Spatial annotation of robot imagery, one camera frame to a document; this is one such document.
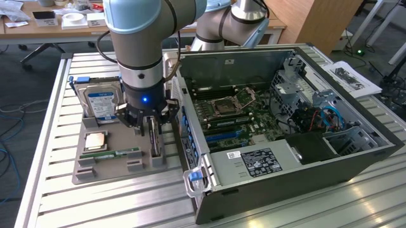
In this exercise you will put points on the white tape roll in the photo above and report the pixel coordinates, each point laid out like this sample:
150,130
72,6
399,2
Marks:
72,17

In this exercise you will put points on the metal socket cover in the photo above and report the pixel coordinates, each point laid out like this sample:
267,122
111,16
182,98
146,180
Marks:
246,97

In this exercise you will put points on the white socket box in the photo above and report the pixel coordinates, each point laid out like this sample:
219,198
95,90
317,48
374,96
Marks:
343,42

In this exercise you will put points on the green graphics card black cooler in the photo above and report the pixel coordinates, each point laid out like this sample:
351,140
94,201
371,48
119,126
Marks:
155,142

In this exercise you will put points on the red packets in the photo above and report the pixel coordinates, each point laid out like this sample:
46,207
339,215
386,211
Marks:
98,7

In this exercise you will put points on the black office chair base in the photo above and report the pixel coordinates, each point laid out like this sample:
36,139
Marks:
38,52

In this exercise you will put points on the silver power supply unit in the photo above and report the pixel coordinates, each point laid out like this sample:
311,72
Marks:
231,171

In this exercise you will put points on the silver disk bay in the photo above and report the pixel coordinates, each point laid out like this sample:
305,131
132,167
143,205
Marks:
358,137

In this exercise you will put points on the grey cup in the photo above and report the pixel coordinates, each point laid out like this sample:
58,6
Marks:
46,2

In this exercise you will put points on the black plastic shroud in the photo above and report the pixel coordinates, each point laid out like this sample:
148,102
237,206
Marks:
310,147

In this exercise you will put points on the flat white box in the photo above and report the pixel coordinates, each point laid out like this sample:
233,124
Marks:
74,26

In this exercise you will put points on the clear plastic bag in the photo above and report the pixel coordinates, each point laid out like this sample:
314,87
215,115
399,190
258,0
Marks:
12,10

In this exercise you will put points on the green motherboard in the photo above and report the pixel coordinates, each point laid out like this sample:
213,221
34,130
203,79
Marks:
263,123

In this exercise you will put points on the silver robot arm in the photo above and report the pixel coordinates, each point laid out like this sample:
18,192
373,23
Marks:
139,47

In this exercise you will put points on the dark grey open PC case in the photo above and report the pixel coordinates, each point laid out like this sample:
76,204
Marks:
285,185

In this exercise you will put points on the plain white box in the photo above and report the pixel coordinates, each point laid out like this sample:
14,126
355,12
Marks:
95,20

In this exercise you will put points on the wooden cabinet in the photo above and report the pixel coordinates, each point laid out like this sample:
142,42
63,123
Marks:
330,28

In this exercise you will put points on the black RAM slot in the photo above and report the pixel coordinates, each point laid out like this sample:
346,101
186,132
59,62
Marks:
214,96
213,89

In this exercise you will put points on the grey parts rack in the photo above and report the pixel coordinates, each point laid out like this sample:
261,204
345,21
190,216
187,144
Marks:
120,147

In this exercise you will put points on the black device with green light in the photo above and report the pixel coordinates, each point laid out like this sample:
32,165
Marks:
359,52

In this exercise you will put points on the silver CPU chip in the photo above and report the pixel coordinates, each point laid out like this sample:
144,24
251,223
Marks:
95,141

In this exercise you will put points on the blue case latch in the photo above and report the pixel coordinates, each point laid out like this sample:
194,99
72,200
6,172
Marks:
194,177

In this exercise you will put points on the white desk frame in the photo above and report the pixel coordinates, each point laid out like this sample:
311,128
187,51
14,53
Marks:
365,22

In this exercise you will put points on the white card with print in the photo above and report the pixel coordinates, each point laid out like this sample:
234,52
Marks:
16,24

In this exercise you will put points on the blue slot clip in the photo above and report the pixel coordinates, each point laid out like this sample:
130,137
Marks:
190,140
182,121

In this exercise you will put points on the white bowl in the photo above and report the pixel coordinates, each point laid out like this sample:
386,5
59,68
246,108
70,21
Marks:
60,2

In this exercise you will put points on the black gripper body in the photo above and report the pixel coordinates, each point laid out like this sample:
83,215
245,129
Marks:
148,104

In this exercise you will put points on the silver metal drive cage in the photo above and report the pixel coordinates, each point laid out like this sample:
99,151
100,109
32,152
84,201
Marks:
295,102

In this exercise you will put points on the CPU socket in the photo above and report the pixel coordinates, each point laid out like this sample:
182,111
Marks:
225,105

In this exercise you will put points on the white box with black top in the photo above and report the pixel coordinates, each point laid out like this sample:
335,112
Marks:
46,20

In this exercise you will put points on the dark jar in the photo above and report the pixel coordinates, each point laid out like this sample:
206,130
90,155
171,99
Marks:
82,6

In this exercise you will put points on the stack of printed papers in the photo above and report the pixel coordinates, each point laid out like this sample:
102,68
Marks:
349,78

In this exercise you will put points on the hard disk with blue caddy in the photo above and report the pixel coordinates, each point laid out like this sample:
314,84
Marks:
102,104

